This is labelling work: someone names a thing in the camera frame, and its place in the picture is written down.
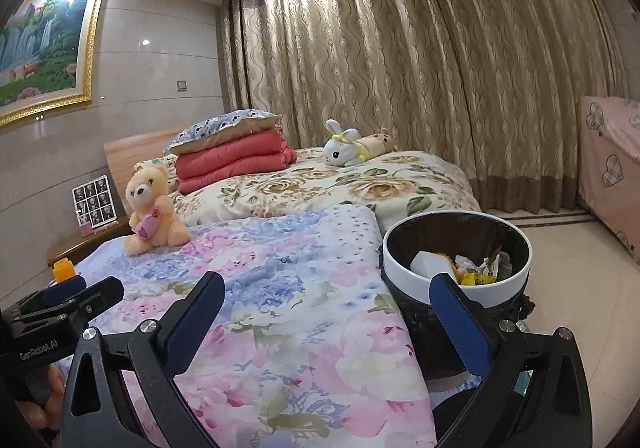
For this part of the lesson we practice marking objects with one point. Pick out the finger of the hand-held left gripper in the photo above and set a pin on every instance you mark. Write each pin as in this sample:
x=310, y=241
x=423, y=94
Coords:
x=62, y=289
x=97, y=295

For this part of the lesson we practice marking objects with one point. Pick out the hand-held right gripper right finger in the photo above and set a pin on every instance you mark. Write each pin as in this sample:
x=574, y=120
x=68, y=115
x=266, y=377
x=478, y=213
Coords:
x=462, y=323

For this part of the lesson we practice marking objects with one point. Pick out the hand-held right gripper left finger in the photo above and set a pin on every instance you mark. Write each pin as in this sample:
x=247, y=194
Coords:
x=192, y=323

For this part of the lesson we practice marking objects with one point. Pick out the yellow snack wrapper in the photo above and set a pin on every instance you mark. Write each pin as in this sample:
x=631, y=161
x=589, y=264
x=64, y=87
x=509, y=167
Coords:
x=472, y=279

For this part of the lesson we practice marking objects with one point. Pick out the white plastic bag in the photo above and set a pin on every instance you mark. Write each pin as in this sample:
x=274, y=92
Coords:
x=465, y=262

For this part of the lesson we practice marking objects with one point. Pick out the silver blue foil wrapper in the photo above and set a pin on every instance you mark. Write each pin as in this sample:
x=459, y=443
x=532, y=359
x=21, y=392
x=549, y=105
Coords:
x=497, y=263

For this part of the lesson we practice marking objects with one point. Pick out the white rimmed trash bin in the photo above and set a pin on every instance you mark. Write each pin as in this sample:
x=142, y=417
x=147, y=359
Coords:
x=480, y=233

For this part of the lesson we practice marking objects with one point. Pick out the person's left hand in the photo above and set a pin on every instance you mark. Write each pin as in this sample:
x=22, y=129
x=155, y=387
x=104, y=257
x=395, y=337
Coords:
x=42, y=415

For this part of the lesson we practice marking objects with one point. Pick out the wooden nightstand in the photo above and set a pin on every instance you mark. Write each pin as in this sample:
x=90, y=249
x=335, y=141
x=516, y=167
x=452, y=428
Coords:
x=80, y=248

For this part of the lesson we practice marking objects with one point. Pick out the pink reed diffuser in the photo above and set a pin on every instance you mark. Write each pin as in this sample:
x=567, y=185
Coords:
x=86, y=227

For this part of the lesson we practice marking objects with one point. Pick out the cream teddy bear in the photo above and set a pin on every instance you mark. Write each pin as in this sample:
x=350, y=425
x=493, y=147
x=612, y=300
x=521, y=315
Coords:
x=150, y=208

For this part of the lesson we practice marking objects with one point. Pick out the purple pink floral blanket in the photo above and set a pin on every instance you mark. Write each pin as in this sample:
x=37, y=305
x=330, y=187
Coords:
x=300, y=303

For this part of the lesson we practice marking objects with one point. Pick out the wooden headboard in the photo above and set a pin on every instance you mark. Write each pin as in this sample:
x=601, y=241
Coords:
x=130, y=147

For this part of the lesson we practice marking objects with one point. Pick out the folded red blanket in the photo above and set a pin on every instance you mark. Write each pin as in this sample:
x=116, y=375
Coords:
x=235, y=160

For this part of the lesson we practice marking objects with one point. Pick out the cream floral duvet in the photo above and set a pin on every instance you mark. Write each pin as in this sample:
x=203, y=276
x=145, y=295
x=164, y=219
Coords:
x=350, y=188

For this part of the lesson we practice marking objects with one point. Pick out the panda print pillow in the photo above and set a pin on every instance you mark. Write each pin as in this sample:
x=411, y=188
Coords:
x=225, y=127

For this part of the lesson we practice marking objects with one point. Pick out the small tan bear plush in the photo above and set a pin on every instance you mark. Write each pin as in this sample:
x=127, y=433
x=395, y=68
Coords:
x=380, y=142

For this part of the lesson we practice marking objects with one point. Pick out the white bunny plush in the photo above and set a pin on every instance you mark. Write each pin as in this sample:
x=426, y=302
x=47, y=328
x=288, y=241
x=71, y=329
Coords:
x=342, y=147

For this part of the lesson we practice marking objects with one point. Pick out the pink heart print cloth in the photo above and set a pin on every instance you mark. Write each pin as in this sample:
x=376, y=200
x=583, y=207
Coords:
x=610, y=162

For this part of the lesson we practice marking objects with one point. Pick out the gold framed landscape painting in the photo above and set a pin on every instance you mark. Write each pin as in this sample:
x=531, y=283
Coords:
x=45, y=47

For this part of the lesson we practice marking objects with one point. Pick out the beige patterned curtains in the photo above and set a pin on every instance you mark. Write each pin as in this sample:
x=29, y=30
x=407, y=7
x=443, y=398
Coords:
x=425, y=67

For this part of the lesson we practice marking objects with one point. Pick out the photo collage frame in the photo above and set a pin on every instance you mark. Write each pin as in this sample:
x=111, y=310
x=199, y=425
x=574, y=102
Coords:
x=100, y=200

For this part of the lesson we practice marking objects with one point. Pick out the wall switch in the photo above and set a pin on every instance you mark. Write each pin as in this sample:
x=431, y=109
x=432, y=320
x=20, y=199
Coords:
x=182, y=85

